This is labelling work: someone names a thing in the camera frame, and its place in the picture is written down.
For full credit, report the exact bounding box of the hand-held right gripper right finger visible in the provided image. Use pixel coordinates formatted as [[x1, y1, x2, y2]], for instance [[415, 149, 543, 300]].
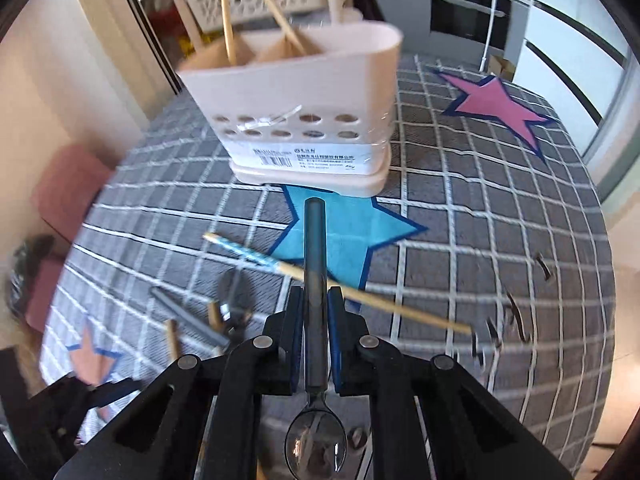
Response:
[[327, 285, 576, 480]]

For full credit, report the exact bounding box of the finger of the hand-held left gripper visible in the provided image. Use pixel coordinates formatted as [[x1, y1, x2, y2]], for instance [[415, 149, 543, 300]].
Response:
[[89, 378, 147, 410]]

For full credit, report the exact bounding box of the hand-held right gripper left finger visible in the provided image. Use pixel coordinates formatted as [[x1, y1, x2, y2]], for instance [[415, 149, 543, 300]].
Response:
[[52, 285, 306, 480]]

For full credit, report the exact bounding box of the dark grey handled metal spoon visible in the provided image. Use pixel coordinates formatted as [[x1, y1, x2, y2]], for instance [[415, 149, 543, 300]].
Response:
[[284, 199, 348, 480]]

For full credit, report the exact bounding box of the cream plastic utensil holder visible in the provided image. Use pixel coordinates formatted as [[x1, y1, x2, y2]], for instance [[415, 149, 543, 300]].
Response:
[[177, 22, 405, 197]]

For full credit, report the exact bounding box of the blue patterned wooden chopstick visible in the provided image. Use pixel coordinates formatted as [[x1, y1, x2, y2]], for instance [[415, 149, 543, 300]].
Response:
[[203, 232, 474, 336]]

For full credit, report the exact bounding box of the dark cloth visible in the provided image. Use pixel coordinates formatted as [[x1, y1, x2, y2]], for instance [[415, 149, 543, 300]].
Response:
[[4, 234, 57, 322]]

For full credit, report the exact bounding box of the grey checked star tablecloth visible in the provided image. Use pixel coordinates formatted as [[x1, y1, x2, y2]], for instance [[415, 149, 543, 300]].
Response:
[[40, 52, 613, 480]]

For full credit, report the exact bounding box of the pink chair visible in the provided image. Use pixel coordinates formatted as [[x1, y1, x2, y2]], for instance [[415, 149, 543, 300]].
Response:
[[25, 144, 113, 333]]

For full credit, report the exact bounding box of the cardboard box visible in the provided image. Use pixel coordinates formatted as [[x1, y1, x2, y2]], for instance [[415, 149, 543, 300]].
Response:
[[487, 55, 517, 82]]

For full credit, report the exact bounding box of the black oven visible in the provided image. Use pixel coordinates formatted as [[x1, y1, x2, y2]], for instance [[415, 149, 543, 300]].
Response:
[[429, 0, 513, 52]]

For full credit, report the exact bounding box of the white refrigerator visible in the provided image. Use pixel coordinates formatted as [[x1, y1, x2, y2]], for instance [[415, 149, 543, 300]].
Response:
[[504, 0, 640, 201]]

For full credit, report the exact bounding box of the wooden handled utensil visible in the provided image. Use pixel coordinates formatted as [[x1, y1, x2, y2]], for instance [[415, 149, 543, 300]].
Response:
[[164, 319, 182, 362]]

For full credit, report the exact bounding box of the grey handled utensil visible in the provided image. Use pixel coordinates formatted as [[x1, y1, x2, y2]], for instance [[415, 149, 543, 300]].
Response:
[[149, 287, 232, 356]]

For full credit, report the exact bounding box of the wooden basket post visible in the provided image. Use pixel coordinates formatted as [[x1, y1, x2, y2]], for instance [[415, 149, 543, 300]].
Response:
[[173, 0, 207, 57]]

